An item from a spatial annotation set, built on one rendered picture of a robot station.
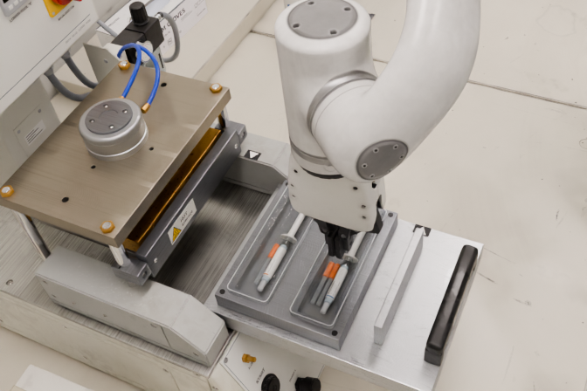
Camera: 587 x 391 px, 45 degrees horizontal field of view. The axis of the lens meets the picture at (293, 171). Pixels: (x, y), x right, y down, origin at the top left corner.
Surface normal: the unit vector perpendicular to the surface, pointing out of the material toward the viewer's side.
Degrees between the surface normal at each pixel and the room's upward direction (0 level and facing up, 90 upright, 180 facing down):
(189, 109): 0
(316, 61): 90
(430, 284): 0
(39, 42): 90
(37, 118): 90
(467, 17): 60
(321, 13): 0
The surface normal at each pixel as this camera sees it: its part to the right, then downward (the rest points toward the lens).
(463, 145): -0.09, -0.67
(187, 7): 0.86, 0.29
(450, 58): 0.57, 0.17
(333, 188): -0.39, 0.72
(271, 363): 0.77, -0.05
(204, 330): 0.51, -0.34
